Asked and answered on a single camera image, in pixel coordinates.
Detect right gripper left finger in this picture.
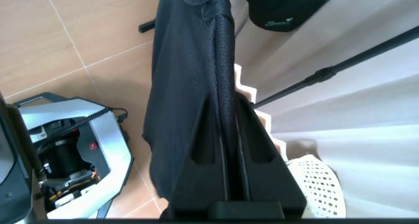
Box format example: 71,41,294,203
170,92,230,218

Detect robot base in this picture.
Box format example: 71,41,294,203
0,92,135,221

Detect black clothes rack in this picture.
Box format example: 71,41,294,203
138,19,419,109

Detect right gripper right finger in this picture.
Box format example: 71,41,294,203
234,92,307,218

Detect black shorts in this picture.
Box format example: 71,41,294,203
243,0,341,33

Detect black garment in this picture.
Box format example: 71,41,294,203
141,0,239,220

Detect white laundry basket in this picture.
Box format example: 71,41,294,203
286,154,347,219

